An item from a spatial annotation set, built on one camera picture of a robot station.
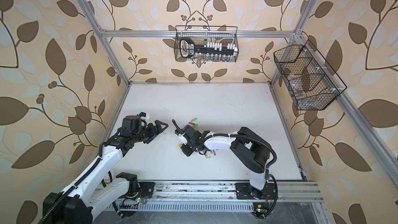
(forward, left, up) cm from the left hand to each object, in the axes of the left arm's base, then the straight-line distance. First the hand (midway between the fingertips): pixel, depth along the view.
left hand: (161, 127), depth 80 cm
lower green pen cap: (+10, -17, -15) cm, 25 cm away
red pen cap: (+11, -15, -15) cm, 24 cm away
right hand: (-5, -11, -14) cm, 19 cm away
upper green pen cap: (+15, -16, -15) cm, 27 cm away
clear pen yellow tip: (-11, -25, -14) cm, 30 cm away
